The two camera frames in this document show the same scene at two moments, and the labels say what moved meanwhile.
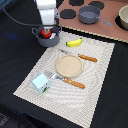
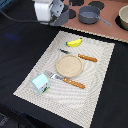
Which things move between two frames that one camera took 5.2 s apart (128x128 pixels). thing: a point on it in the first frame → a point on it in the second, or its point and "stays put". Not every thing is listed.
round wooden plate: [68, 65] stays put
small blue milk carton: [41, 83] stays put
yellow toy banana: [74, 43] stays put
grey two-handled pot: [47, 42] → [63, 18]
